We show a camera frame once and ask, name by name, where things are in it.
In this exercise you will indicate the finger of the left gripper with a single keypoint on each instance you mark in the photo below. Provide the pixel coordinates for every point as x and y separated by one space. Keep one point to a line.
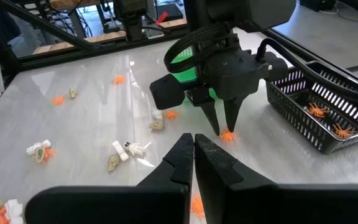
232 112
212 115

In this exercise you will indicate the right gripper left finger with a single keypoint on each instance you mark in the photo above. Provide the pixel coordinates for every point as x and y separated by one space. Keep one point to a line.
166 199

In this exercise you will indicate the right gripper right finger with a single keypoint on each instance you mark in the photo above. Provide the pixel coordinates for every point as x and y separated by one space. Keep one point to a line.
235 199

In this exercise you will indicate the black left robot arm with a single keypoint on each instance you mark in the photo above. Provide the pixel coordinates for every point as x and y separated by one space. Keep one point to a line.
259 12

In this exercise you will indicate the black plastic basket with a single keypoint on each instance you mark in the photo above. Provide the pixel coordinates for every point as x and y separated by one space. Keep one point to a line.
294 124

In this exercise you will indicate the wooden board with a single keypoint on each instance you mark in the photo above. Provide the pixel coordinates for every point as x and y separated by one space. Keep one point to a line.
110 37

